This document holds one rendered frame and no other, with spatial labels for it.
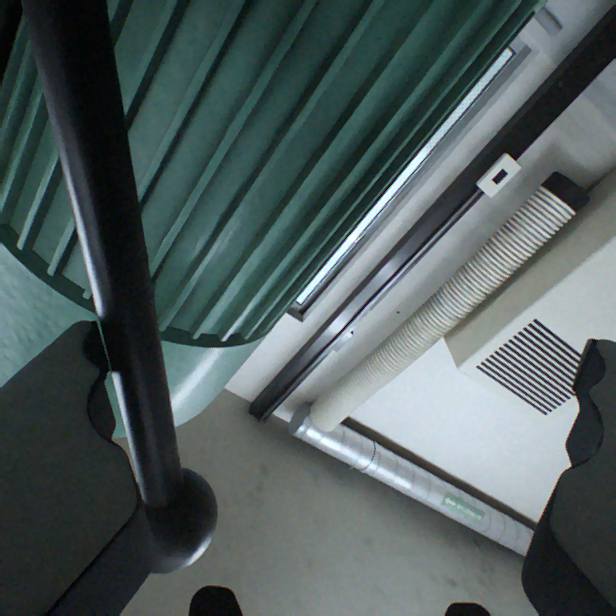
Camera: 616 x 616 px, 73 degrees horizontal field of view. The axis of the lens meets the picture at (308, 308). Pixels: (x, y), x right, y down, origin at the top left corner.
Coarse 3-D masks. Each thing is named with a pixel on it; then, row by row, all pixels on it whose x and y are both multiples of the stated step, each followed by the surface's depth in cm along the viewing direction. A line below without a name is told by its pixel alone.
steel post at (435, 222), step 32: (608, 32) 121; (576, 64) 125; (608, 64) 125; (544, 96) 130; (576, 96) 130; (512, 128) 135; (544, 128) 135; (480, 160) 141; (512, 160) 137; (448, 192) 148; (480, 192) 144; (416, 224) 157; (448, 224) 150; (416, 256) 157; (384, 288) 164; (352, 320) 173; (320, 352) 184; (288, 384) 194; (256, 416) 206
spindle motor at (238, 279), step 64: (128, 0) 12; (192, 0) 12; (256, 0) 12; (320, 0) 12; (384, 0) 12; (448, 0) 13; (512, 0) 14; (128, 64) 13; (192, 64) 13; (256, 64) 13; (320, 64) 13; (384, 64) 13; (448, 64) 15; (0, 128) 17; (128, 128) 14; (192, 128) 14; (256, 128) 14; (320, 128) 14; (384, 128) 15; (0, 192) 17; (64, 192) 16; (192, 192) 15; (256, 192) 15; (320, 192) 17; (384, 192) 20; (0, 256) 17; (64, 256) 16; (192, 256) 17; (256, 256) 17; (320, 256) 20; (0, 320) 18; (64, 320) 17; (192, 320) 19; (256, 320) 21; (0, 384) 20; (192, 384) 22
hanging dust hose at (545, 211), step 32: (544, 192) 140; (576, 192) 134; (512, 224) 146; (544, 224) 140; (480, 256) 153; (512, 256) 146; (448, 288) 159; (480, 288) 154; (416, 320) 167; (448, 320) 162; (384, 352) 176; (416, 352) 171; (352, 384) 183; (384, 384) 181; (320, 416) 193
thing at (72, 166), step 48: (48, 0) 7; (96, 0) 7; (48, 48) 7; (96, 48) 8; (48, 96) 8; (96, 96) 8; (96, 144) 8; (96, 192) 9; (96, 240) 9; (144, 240) 10; (96, 288) 10; (144, 288) 10; (144, 336) 11; (144, 384) 11; (144, 432) 12; (144, 480) 13; (192, 480) 15; (192, 528) 14
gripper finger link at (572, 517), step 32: (608, 352) 10; (576, 384) 11; (608, 384) 9; (608, 416) 8; (576, 448) 9; (608, 448) 7; (576, 480) 7; (608, 480) 7; (544, 512) 7; (576, 512) 6; (608, 512) 6; (544, 544) 6; (576, 544) 6; (608, 544) 6; (544, 576) 6; (576, 576) 6; (608, 576) 5; (544, 608) 6; (576, 608) 6; (608, 608) 5
